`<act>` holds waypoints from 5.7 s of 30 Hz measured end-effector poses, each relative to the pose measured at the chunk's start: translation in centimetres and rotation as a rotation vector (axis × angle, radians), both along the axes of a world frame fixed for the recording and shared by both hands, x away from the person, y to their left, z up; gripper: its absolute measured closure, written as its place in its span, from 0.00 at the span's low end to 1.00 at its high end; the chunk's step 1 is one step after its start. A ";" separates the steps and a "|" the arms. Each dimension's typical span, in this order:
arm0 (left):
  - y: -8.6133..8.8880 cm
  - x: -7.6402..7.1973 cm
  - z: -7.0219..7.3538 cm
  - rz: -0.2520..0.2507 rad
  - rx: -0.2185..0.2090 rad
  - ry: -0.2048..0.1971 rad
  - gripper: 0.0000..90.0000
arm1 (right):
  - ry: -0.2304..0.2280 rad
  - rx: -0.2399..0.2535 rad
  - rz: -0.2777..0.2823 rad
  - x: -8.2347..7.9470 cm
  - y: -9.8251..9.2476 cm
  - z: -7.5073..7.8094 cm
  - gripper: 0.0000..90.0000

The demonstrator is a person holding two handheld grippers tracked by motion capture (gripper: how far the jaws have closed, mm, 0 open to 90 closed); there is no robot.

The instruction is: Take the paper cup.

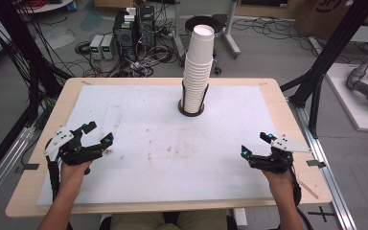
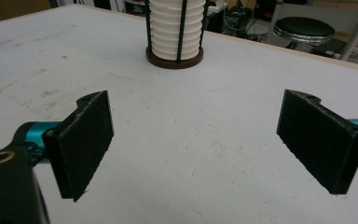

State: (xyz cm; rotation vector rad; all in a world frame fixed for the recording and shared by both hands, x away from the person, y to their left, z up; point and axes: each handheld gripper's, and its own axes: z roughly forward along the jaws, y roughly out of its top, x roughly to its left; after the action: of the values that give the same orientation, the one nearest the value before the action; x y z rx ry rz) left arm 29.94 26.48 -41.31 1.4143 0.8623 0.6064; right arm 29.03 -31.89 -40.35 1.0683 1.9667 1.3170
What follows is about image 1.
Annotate grey bench power supply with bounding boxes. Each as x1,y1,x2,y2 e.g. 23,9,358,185
88,34,104,60
101,34,115,60

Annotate white table leg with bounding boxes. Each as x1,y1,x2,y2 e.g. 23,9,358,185
232,207,249,230

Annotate black frame post with cables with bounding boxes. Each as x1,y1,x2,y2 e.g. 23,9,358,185
0,0,73,190

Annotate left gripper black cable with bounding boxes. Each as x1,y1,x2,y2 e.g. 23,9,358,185
45,140,62,203

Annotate person's khaki pants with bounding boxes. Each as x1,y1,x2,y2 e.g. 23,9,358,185
109,209,232,230

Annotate white round table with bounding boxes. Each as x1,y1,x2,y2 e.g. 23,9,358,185
14,0,75,14

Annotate black wire cup holder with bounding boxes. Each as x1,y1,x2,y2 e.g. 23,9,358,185
177,80,211,118

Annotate person's left hand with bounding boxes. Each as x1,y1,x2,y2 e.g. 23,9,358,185
58,158,94,190

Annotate aluminium rail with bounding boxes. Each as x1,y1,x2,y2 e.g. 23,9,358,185
0,125,36,215
287,97,358,230

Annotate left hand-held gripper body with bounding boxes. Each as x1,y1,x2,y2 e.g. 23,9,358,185
43,126,107,167

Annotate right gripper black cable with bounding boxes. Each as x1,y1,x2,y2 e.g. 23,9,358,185
286,166,314,230

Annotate white foam mat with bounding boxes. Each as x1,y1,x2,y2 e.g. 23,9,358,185
36,83,301,206

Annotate tangle of floor cables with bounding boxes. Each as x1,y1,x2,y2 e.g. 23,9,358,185
64,3,186,79

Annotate black tape piece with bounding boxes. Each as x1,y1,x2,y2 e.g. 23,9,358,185
306,159,327,170
14,163,40,175

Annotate person's right hand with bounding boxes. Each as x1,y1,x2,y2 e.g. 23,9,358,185
261,168,297,196

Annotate black round stool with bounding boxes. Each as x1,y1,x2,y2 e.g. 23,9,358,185
184,15,225,77

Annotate stack of white paper cups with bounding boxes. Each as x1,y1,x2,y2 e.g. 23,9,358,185
180,24,216,115

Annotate black computer tower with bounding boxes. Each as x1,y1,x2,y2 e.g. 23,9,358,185
112,10,139,62

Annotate white floor board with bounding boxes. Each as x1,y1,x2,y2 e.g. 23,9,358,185
325,62,368,133

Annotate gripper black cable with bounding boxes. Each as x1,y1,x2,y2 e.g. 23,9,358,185
45,140,62,203
286,166,314,230

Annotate cardboard box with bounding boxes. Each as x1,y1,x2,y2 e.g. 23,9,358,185
294,0,368,40

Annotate thin wooden stick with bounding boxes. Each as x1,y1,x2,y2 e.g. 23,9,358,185
296,178,320,200

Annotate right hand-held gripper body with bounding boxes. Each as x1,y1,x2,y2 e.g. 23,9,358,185
248,133,312,175

